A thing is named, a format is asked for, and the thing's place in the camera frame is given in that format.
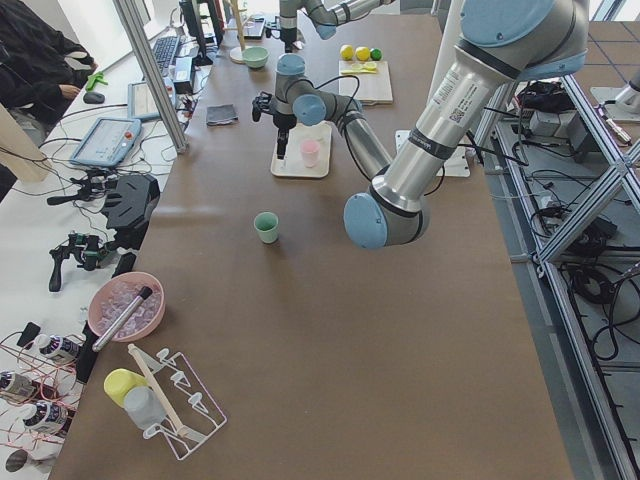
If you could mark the blue teach pendant near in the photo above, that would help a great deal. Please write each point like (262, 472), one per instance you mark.
(107, 143)

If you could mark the whole lemon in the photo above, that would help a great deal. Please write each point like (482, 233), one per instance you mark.
(346, 52)
(362, 53)

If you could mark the green bowl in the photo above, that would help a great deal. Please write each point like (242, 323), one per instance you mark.
(255, 57)

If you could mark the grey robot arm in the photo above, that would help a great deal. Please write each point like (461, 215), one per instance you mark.
(500, 42)
(324, 19)

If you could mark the blue teach pendant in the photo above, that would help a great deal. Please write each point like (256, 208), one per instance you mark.
(107, 143)
(141, 104)

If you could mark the green plastic cup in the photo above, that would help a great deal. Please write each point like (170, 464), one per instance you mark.
(266, 225)

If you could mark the yellow plastic knife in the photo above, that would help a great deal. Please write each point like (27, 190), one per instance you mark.
(359, 70)

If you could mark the yellow cup on rack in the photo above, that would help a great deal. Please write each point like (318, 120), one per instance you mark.
(119, 382)

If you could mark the grey cup on rack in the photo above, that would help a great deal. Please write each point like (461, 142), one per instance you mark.
(143, 407)

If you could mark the wooden cutting board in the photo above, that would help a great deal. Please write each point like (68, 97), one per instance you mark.
(369, 88)

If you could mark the pink plastic cup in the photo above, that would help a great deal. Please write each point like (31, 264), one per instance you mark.
(309, 150)

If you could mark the person in black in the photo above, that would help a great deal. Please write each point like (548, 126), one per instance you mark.
(42, 71)

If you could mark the cream rabbit tray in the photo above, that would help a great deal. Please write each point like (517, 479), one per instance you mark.
(293, 165)

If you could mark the blue teach pendant far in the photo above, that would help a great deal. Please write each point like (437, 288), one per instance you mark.
(141, 104)

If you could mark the aluminium frame post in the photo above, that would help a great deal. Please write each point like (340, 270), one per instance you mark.
(133, 26)

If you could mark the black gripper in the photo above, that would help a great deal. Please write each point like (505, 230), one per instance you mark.
(283, 121)
(288, 36)

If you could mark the whole lemon lower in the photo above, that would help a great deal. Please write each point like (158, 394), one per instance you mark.
(362, 53)

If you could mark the black keyboard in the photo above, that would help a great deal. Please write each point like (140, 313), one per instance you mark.
(164, 51)

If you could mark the green lime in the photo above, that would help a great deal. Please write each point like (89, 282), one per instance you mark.
(376, 54)

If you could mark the white wire drying rack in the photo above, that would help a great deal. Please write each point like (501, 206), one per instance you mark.
(192, 414)

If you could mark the wooden round stand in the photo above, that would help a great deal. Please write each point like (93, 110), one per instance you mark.
(237, 53)

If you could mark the pink ice bucket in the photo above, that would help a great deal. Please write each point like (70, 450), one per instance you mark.
(119, 293)

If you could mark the grey folded cloth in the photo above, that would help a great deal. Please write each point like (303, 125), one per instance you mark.
(221, 115)

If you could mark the metal ice scoop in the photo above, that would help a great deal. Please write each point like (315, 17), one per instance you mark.
(122, 319)

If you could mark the whole lemon upper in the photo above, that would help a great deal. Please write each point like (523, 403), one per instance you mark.
(346, 52)

